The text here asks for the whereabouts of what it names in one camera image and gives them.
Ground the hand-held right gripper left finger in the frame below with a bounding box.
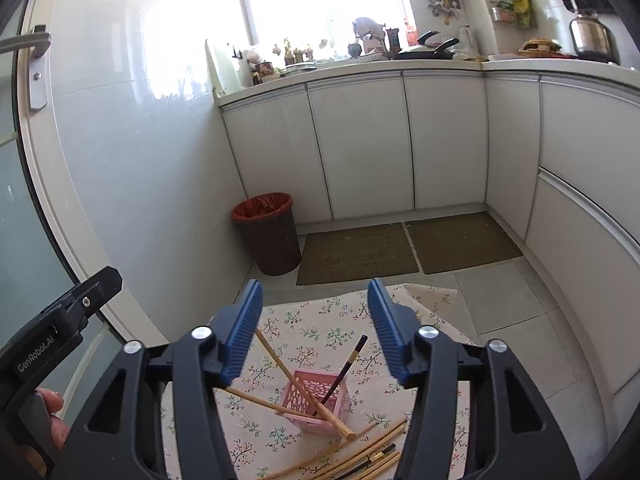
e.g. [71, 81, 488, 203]
[52, 280, 264, 480]

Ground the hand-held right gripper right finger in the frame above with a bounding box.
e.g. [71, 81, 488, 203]
[367, 278, 581, 480]

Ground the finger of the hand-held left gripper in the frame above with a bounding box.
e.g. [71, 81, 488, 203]
[57, 266, 124, 335]

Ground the pink plastic basket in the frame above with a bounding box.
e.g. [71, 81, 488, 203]
[276, 367, 362, 435]

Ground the wooden chopstick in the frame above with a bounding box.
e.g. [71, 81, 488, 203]
[300, 425, 407, 480]
[272, 417, 408, 480]
[357, 450, 402, 480]
[254, 329, 357, 442]
[224, 386, 297, 417]

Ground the person's left hand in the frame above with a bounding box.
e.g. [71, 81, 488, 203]
[37, 387, 70, 450]

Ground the floral cloth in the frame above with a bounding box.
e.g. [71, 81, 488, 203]
[160, 282, 481, 480]

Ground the brown floor mat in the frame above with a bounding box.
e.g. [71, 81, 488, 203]
[296, 222, 420, 287]
[404, 211, 524, 275]

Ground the brown trash bin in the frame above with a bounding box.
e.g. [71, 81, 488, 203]
[231, 192, 302, 277]

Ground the frosted glass door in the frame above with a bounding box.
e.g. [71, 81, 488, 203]
[0, 0, 171, 356]

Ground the white kitchen cabinet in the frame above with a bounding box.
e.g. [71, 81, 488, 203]
[216, 67, 488, 223]
[482, 67, 640, 411]

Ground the pale cutting board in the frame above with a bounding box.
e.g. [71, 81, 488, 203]
[204, 38, 240, 98]

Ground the black frying pan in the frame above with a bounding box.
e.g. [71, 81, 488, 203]
[395, 31, 461, 61]

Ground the clear plastic pitcher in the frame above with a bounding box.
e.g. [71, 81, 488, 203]
[456, 24, 478, 57]

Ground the horse figurine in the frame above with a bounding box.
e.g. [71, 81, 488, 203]
[351, 16, 388, 43]

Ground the woven basket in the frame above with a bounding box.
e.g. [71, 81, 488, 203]
[517, 36, 563, 57]

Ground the window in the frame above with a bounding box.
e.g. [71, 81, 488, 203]
[235, 0, 416, 48]

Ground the yellow packet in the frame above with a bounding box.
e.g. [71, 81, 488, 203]
[511, 0, 537, 28]

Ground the steel kettle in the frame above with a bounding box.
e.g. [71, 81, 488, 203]
[567, 0, 621, 63]

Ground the metal door handle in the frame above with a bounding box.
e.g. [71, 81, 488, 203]
[0, 25, 52, 112]

